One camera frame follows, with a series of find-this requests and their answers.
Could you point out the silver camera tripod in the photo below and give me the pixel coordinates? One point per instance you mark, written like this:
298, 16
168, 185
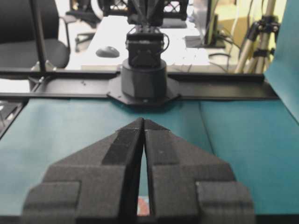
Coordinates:
255, 53

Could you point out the black aluminium frame rail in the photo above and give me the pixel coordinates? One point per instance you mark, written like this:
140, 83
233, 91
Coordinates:
79, 84

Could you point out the black office chair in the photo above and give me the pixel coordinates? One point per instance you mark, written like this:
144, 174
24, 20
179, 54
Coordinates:
17, 41

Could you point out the white desk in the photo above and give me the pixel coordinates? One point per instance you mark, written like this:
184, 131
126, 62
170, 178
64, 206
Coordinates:
112, 32

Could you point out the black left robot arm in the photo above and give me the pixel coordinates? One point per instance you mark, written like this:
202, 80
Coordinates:
143, 73

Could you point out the teal backdrop sheet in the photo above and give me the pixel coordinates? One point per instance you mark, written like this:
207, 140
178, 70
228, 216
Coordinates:
283, 72

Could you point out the black computer mouse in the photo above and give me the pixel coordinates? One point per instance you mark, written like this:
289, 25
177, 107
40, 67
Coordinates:
107, 52

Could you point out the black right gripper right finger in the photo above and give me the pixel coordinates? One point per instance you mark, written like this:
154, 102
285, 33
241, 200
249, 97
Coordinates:
188, 185

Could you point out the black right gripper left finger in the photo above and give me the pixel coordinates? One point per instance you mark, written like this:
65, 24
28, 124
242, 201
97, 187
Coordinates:
95, 185

